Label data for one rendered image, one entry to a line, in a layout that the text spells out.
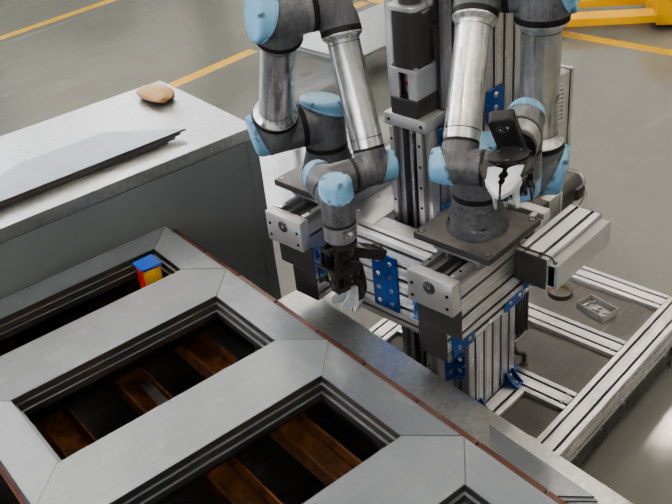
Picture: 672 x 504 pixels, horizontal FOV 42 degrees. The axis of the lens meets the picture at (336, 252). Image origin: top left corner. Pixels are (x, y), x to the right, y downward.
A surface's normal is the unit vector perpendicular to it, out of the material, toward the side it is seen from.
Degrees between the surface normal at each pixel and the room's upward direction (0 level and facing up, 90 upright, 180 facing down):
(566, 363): 0
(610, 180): 0
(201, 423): 0
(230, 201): 90
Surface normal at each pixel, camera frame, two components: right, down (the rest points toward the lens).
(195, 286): -0.09, -0.84
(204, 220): 0.63, 0.37
